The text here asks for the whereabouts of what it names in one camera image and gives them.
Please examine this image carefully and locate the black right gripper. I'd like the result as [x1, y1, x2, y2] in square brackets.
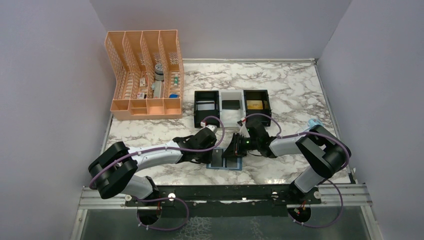
[221, 132, 260, 158]

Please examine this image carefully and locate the blue card holder wallet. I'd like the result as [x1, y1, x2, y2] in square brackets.
[206, 150, 243, 171]

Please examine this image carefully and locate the grey card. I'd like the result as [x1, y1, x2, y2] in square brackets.
[211, 148, 223, 168]

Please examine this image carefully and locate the silver crest card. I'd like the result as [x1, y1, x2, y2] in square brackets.
[196, 102, 216, 111]

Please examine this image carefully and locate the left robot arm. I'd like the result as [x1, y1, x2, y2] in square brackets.
[88, 124, 217, 206]

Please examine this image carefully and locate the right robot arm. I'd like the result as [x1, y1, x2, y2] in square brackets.
[222, 119, 352, 204]

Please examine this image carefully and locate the black left card tray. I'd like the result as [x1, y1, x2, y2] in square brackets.
[193, 90, 220, 128]

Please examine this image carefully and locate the black card tray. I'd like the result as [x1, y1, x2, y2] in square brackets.
[242, 89, 272, 117]
[193, 90, 220, 128]

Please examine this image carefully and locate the white middle card tray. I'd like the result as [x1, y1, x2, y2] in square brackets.
[219, 90, 245, 128]

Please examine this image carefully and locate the black card in middle tray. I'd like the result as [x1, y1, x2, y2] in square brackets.
[221, 99, 241, 110]

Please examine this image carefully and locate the gold card in right tray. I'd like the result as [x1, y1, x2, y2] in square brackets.
[246, 100, 264, 110]

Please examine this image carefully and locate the black right card tray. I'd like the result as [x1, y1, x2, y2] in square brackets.
[242, 89, 272, 117]

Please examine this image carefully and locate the green white small bottle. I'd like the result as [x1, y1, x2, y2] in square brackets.
[173, 75, 179, 87]

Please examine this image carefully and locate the round tin in organizer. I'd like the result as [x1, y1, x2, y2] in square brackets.
[154, 63, 165, 81]

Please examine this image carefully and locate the white red labelled box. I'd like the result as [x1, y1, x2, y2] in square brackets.
[136, 92, 146, 99]

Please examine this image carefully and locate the light blue tape dispenser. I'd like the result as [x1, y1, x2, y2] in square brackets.
[307, 118, 323, 128]

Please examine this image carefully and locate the orange plastic desk organizer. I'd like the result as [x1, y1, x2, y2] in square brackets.
[104, 29, 185, 121]

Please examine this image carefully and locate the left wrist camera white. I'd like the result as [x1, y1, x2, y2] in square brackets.
[200, 121, 218, 134]

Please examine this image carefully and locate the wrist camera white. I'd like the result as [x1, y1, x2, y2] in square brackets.
[200, 121, 218, 134]
[237, 118, 250, 138]

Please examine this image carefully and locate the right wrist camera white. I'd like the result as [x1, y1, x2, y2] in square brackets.
[237, 118, 250, 138]

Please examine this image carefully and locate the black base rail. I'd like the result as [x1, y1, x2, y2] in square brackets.
[122, 184, 322, 209]

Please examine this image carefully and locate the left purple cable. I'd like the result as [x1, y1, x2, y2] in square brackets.
[88, 115, 226, 232]

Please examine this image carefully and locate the aluminium frame rail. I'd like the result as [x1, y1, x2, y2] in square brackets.
[77, 185, 374, 210]

